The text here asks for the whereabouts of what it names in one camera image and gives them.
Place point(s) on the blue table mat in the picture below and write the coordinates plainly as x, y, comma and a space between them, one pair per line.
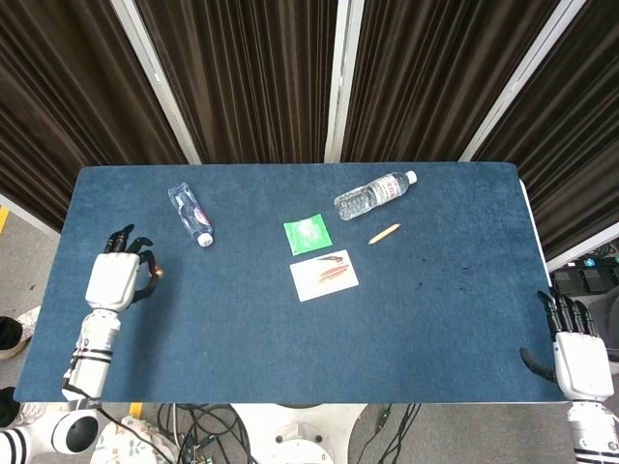
290, 348

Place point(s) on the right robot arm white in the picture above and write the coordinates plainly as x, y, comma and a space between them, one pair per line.
594, 432

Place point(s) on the large clear bottle red label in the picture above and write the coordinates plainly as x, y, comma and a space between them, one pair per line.
372, 195

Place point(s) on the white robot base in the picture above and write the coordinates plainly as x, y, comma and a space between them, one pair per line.
297, 430

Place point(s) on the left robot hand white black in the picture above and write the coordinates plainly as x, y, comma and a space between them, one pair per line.
112, 280

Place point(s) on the brown curtain panel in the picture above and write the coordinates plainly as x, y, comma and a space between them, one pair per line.
242, 77
72, 96
435, 77
570, 145

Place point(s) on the black sneaker white sole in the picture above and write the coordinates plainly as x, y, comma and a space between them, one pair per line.
9, 336

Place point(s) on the green plastic packet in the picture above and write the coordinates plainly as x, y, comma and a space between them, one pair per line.
307, 234

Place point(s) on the small clear bottle purple label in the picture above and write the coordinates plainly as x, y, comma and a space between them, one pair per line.
190, 213

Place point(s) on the floral cloth bag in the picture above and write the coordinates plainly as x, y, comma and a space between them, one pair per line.
135, 444

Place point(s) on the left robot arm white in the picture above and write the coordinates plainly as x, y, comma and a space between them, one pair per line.
92, 357

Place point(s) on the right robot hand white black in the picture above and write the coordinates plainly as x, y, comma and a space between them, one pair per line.
582, 365

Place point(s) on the white partition post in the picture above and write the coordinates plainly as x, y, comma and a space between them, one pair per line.
155, 77
342, 77
527, 72

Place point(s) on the white card red print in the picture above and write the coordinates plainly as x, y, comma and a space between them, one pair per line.
324, 275

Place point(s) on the short wooden pencil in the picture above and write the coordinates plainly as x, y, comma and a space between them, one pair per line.
384, 234

